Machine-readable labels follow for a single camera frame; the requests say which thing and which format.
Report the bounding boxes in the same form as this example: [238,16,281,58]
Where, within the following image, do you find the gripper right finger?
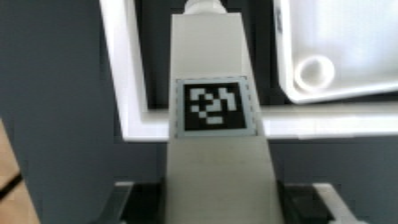
[277,182,368,224]

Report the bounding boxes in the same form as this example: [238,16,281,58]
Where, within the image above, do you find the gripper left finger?
[96,182,164,224]

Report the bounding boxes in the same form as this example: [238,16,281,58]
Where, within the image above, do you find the white desk leg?
[165,0,284,224]

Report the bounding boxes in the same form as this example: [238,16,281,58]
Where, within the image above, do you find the white desk top tray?
[274,0,398,104]

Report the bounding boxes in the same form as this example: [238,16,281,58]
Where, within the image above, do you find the white U-shaped fence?
[100,0,398,142]

